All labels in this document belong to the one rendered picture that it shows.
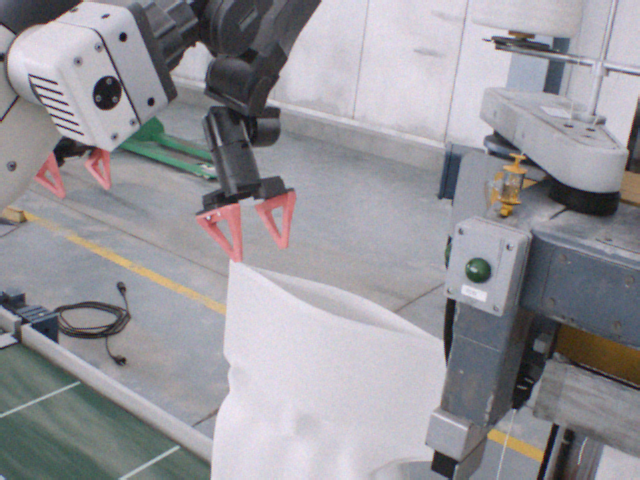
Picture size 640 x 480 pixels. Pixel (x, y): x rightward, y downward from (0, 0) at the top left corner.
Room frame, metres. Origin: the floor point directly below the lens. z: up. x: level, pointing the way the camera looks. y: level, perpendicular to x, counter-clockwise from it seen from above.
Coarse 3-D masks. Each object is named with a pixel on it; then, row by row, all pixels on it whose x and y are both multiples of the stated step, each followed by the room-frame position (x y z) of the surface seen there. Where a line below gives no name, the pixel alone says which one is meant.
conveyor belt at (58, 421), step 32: (0, 352) 1.90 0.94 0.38; (32, 352) 1.93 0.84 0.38; (0, 384) 1.73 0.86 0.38; (32, 384) 1.75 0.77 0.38; (64, 384) 1.78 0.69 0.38; (0, 416) 1.58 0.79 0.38; (32, 416) 1.60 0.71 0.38; (64, 416) 1.63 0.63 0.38; (96, 416) 1.65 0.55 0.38; (128, 416) 1.67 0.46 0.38; (0, 448) 1.45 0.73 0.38; (32, 448) 1.47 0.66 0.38; (64, 448) 1.49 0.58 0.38; (96, 448) 1.51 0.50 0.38; (128, 448) 1.53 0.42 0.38; (160, 448) 1.55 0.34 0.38
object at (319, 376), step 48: (240, 288) 1.25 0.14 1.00; (288, 288) 1.22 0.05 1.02; (336, 288) 1.19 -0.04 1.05; (240, 336) 1.24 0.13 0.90; (288, 336) 1.14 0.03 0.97; (336, 336) 1.08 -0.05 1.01; (384, 336) 1.05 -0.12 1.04; (432, 336) 1.05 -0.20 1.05; (240, 384) 1.19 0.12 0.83; (288, 384) 1.13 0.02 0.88; (336, 384) 1.08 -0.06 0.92; (384, 384) 1.05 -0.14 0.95; (432, 384) 1.03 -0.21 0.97; (240, 432) 1.12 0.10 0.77; (288, 432) 1.07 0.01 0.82; (336, 432) 1.06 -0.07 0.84; (384, 432) 1.05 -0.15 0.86
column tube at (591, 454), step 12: (636, 144) 1.19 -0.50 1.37; (636, 156) 1.19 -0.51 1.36; (636, 168) 1.18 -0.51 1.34; (588, 444) 1.15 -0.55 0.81; (600, 444) 1.14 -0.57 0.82; (552, 456) 1.19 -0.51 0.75; (576, 456) 1.16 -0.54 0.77; (588, 456) 1.15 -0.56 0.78; (600, 456) 1.14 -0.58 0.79; (552, 468) 1.18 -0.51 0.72; (564, 468) 1.17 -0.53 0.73; (576, 468) 1.16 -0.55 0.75; (588, 468) 1.15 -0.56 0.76
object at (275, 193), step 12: (276, 180) 0.97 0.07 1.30; (252, 192) 0.95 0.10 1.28; (264, 192) 0.94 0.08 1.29; (276, 192) 0.96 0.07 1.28; (288, 192) 0.98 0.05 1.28; (264, 204) 1.00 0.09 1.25; (276, 204) 0.99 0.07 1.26; (288, 204) 0.98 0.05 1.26; (264, 216) 1.00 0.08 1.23; (288, 216) 0.97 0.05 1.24; (276, 228) 0.99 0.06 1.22; (288, 228) 0.97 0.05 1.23; (276, 240) 0.98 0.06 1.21; (288, 240) 0.97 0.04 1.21
